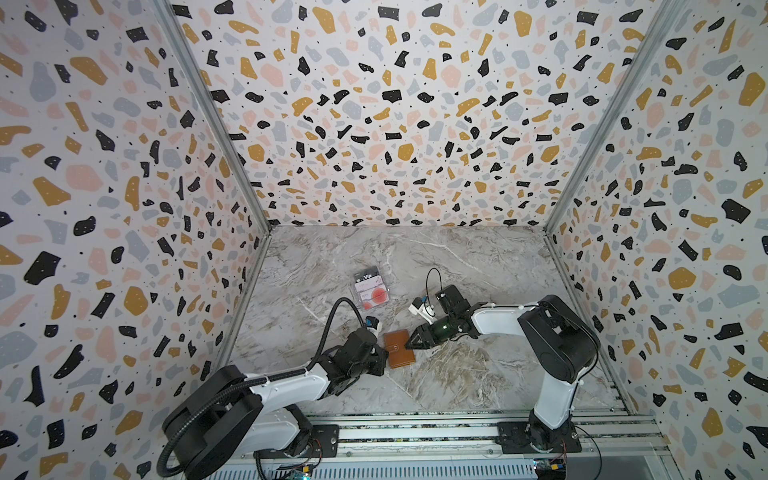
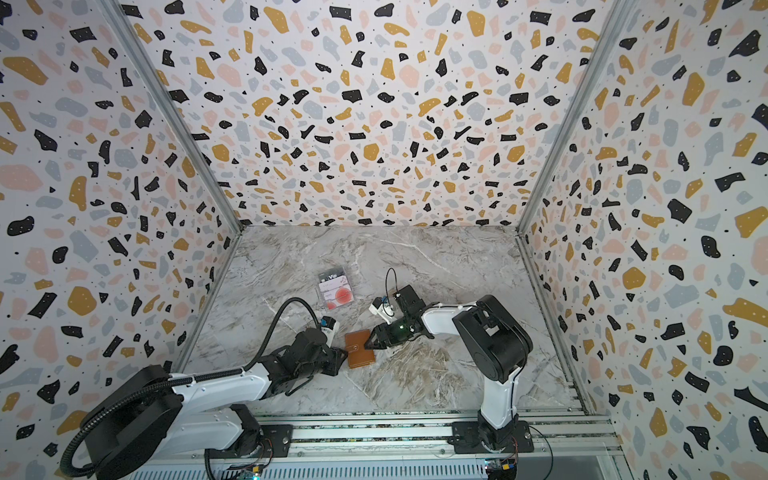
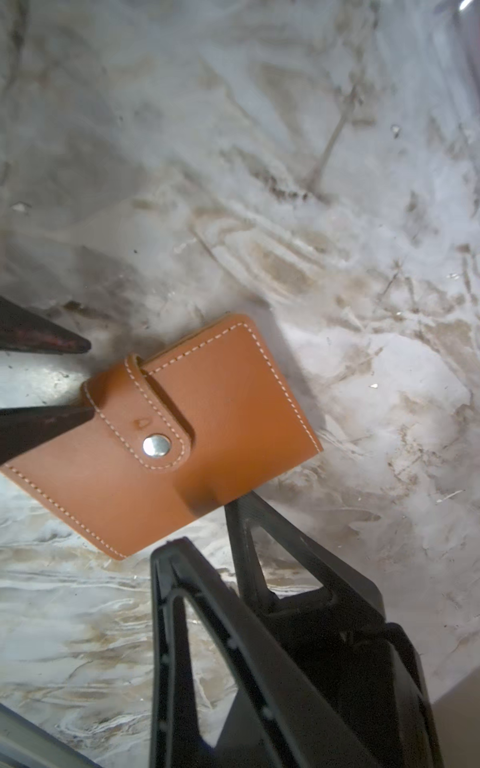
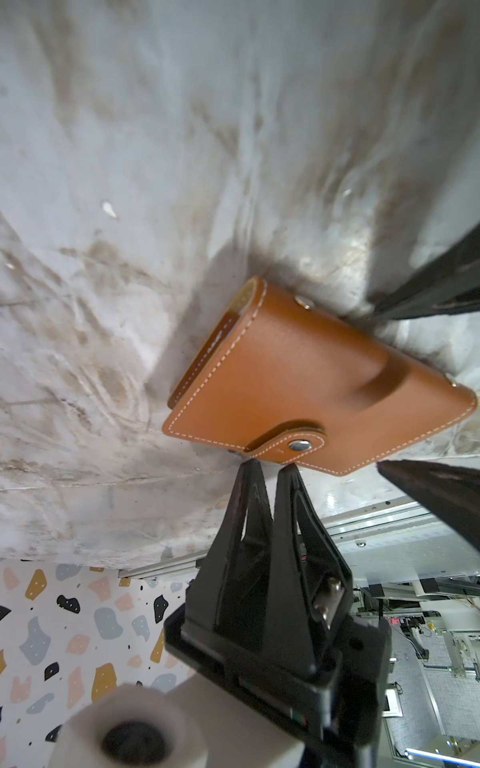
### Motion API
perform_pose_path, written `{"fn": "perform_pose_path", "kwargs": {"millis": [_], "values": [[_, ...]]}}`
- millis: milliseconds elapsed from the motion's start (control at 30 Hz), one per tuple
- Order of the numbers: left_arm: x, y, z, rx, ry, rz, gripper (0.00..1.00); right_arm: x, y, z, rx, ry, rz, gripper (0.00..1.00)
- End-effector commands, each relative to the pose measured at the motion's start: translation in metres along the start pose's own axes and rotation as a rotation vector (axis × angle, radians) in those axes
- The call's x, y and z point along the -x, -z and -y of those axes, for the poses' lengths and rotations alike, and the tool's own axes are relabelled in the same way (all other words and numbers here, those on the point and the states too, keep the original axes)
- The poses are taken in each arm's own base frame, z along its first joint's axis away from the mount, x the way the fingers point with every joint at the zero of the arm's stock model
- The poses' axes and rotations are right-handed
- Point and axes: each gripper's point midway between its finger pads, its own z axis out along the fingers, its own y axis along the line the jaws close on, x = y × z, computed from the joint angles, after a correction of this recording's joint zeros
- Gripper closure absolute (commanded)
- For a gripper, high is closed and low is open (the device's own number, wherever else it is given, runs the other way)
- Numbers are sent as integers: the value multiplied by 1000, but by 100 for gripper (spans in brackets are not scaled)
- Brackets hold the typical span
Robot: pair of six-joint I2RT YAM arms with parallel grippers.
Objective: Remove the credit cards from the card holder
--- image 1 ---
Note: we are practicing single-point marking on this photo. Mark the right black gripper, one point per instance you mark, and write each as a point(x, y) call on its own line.
point(429, 332)

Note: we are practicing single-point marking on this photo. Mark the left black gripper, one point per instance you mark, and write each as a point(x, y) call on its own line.
point(382, 360)

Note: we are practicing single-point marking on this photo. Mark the brown leather card holder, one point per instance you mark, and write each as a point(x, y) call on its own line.
point(399, 355)

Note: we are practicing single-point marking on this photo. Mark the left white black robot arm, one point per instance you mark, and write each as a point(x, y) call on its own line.
point(233, 412)

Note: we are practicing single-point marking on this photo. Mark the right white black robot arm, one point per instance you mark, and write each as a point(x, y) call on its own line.
point(563, 344)

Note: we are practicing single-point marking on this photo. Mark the clear plastic card box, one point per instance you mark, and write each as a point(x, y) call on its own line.
point(370, 288)

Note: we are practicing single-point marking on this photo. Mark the white ventilation grille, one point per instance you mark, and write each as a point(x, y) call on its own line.
point(451, 469)

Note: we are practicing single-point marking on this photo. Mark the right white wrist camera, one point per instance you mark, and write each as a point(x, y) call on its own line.
point(421, 306)

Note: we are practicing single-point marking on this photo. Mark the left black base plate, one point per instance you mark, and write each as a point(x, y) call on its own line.
point(317, 441)

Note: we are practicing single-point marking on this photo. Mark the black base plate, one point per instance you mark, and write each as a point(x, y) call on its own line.
point(534, 437)
point(317, 441)

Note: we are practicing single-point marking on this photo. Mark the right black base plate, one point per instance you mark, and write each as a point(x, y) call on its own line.
point(534, 437)

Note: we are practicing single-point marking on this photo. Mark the aluminium mounting rail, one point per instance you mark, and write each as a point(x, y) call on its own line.
point(473, 435)

